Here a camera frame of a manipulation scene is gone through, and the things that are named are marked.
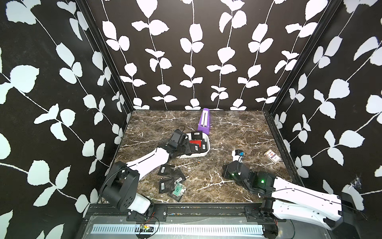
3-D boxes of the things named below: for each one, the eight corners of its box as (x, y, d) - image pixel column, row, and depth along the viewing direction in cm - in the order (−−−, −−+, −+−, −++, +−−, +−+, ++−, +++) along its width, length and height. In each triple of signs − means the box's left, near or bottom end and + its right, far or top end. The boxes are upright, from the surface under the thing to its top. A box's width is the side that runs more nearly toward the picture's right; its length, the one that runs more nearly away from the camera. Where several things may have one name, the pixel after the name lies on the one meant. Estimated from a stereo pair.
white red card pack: (274, 165, 94) (276, 164, 92) (263, 154, 98) (264, 153, 97) (281, 160, 96) (282, 158, 94) (269, 150, 101) (270, 148, 99)
